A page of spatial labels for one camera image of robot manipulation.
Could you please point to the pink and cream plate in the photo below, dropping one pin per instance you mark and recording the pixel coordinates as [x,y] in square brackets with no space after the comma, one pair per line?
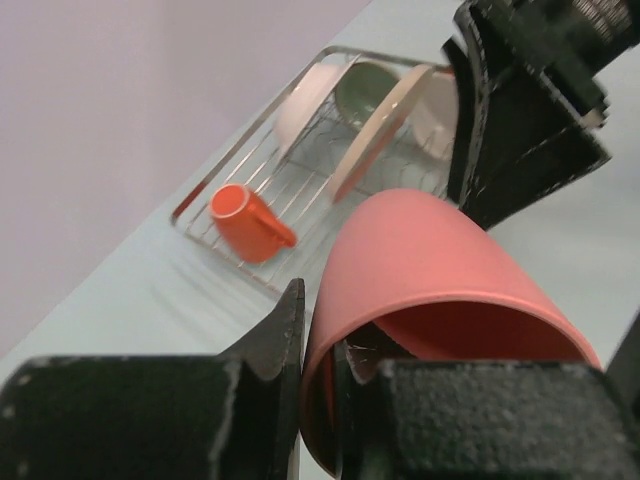
[378,131]

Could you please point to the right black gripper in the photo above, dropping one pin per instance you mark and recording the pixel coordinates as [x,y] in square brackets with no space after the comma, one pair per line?
[528,98]

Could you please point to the white and orange bowl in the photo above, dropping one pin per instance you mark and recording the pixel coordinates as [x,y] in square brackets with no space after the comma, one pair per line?
[434,118]

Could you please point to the white fluted plate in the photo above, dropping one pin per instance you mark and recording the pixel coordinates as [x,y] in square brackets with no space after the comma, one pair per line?
[299,108]

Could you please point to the pink cup orange handle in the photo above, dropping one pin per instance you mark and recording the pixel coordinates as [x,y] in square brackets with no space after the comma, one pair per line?
[439,286]

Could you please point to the metal wire dish rack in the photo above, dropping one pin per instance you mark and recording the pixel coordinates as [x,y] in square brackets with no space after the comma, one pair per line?
[295,190]

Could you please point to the cream cup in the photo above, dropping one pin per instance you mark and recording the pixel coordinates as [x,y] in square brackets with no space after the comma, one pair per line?
[248,225]

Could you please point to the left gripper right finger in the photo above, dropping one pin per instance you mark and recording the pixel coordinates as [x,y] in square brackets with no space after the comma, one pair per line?
[416,419]

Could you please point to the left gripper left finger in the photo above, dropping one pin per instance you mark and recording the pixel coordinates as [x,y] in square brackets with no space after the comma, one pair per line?
[233,415]

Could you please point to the green bowl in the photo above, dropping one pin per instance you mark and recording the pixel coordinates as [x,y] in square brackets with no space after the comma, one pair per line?
[361,90]

